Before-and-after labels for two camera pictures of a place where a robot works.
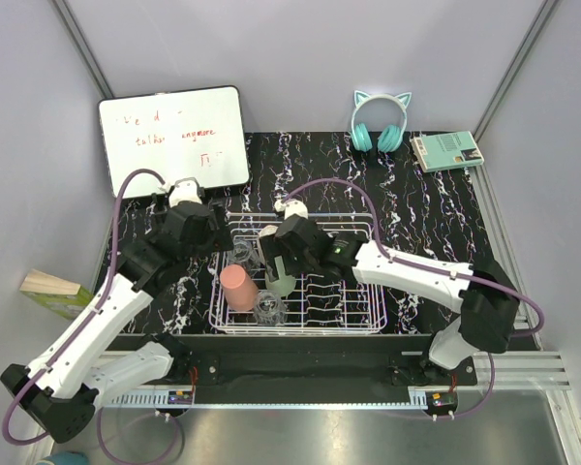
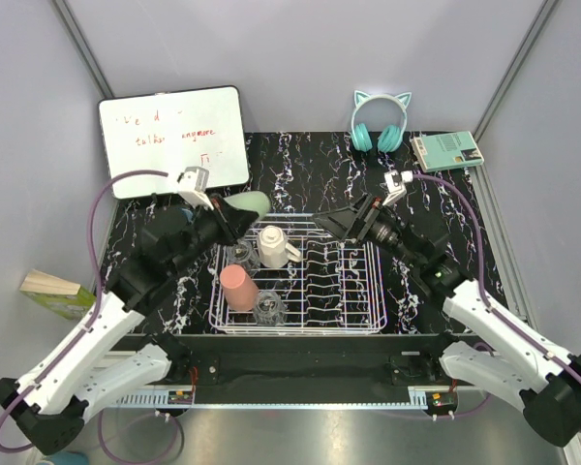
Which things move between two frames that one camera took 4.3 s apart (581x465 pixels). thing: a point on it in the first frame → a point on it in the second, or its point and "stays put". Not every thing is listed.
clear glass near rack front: [269, 309] stays put
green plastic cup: [285, 285] → [253, 201]
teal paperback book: [443, 151] stays put
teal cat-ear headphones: [390, 138] stays put
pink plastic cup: [240, 290] stays put
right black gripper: [274, 247] → [338, 222]
